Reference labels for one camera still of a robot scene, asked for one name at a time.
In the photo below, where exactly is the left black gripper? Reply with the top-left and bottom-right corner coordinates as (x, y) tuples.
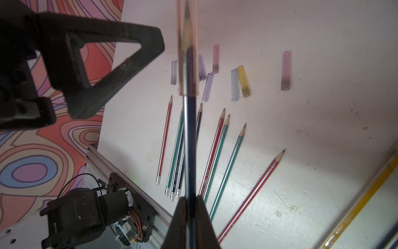
(1, 1), (165, 131)

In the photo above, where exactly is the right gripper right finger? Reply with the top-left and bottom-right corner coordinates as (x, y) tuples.
(195, 195), (221, 249)

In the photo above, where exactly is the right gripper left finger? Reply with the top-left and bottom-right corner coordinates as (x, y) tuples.
(161, 197), (187, 249)

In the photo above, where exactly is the dark blue pencil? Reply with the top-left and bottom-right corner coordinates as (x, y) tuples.
(175, 145), (185, 199)
(170, 135), (184, 202)

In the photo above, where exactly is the green pencil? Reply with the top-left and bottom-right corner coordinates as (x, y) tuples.
(165, 109), (184, 196)
(203, 114), (230, 203)
(209, 123), (247, 221)

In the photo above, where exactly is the clear grey pencil cap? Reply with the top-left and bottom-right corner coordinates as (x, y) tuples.
(171, 60), (177, 85)

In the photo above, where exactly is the purple transparent pencil cap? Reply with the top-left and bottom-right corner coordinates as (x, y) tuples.
(199, 55), (207, 81)

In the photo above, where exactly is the orange transparent pencil cap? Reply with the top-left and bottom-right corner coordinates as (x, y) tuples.
(176, 0), (199, 97)

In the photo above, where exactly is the lilac transparent pencil cap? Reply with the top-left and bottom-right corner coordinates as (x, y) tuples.
(202, 73), (214, 102)

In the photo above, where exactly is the pink transparent pencil cap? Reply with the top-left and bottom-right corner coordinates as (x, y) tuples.
(212, 44), (220, 74)

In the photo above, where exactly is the pale blue pencil cap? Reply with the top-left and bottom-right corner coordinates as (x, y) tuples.
(231, 68), (240, 101)

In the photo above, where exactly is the yellow transparent pencil cap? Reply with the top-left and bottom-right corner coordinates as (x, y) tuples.
(237, 65), (251, 98)

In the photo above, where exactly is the bundle of coloured pencils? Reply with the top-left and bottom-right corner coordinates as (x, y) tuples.
(217, 149), (286, 244)

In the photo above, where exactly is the black pencil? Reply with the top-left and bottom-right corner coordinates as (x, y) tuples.
(375, 222), (398, 249)

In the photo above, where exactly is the yellow pencil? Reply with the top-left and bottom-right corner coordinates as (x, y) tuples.
(318, 149), (398, 249)

